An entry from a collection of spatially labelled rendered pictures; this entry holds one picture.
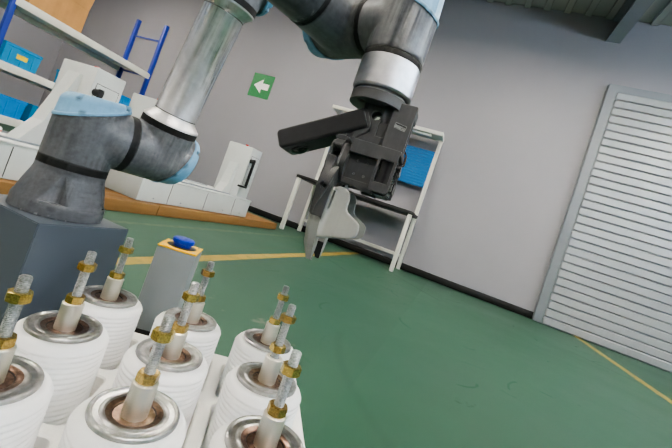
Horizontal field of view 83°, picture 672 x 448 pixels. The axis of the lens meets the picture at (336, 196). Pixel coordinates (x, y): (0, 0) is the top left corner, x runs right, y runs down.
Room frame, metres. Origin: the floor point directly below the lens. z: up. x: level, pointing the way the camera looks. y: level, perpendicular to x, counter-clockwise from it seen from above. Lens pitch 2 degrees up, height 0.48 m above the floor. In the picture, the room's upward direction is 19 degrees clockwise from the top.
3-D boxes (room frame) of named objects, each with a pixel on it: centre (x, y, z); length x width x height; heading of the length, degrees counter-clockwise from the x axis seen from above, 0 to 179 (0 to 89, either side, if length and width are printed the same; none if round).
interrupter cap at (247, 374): (0.47, 0.01, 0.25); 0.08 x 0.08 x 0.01
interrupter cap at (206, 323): (0.57, 0.14, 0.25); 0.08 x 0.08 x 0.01
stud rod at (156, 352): (0.34, 0.10, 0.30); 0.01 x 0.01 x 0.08
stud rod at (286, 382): (0.36, -0.01, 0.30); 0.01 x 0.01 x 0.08
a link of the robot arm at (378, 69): (0.47, -0.01, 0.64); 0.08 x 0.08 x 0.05
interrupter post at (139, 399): (0.34, 0.10, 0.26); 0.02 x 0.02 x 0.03
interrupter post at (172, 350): (0.46, 0.12, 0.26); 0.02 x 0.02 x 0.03
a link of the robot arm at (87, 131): (0.73, 0.48, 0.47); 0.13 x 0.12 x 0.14; 139
